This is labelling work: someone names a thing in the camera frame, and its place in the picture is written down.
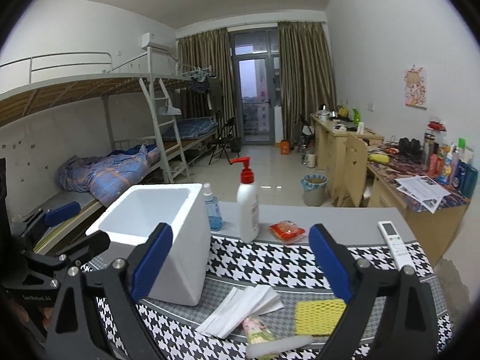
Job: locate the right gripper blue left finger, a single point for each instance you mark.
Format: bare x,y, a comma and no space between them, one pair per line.
146,261

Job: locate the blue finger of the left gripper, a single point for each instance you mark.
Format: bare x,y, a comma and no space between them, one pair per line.
86,248
61,214

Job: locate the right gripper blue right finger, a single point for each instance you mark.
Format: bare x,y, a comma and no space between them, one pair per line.
334,260

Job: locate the yellow foam net sleeve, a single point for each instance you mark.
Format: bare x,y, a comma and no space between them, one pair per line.
318,318

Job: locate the white tissue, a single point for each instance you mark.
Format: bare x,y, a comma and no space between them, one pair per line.
238,305

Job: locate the white foam strip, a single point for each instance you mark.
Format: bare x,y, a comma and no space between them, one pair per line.
274,347

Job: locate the floral tissue packet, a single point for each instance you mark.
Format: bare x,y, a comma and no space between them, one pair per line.
256,331

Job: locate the person left hand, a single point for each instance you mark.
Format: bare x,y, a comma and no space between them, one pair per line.
24,316

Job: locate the white styrofoam box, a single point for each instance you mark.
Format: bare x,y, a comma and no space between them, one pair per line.
131,219

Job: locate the houndstooth table mat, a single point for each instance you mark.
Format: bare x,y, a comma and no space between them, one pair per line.
290,269

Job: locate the white remote control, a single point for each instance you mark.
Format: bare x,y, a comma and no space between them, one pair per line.
395,243

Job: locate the red snack packet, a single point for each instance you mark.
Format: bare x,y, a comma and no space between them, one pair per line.
287,232

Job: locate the blue plaid quilt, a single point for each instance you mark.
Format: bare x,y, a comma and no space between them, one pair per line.
107,178

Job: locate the blue spray bottle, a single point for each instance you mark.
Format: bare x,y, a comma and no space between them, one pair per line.
213,208

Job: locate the blue waste bin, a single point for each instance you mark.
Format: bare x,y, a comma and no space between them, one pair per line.
314,186

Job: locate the wooden smiley chair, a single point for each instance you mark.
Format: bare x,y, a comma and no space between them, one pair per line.
357,186

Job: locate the wooden desk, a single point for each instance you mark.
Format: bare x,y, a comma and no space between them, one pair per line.
435,232

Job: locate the white lotion pump bottle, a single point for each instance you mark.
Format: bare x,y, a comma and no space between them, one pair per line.
248,204

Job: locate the white papers on desk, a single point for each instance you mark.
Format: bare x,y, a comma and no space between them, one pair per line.
424,190

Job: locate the orange floor bottle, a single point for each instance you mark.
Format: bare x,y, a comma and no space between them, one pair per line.
285,147

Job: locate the metal bunk bed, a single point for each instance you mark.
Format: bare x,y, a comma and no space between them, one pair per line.
85,106

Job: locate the black folding chair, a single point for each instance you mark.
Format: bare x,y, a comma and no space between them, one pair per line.
227,142

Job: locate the right brown curtain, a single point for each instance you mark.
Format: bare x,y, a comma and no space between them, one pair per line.
306,72

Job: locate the brown curtain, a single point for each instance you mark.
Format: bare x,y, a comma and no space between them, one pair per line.
206,59
306,72

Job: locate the white air conditioner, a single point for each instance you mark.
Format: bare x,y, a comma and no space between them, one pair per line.
148,40

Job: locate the left brown curtain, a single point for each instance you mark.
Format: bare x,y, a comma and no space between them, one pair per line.
206,59

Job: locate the glass balcony door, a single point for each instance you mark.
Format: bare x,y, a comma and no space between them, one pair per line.
256,69

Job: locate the anime wall poster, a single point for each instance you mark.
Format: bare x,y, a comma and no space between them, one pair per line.
415,87

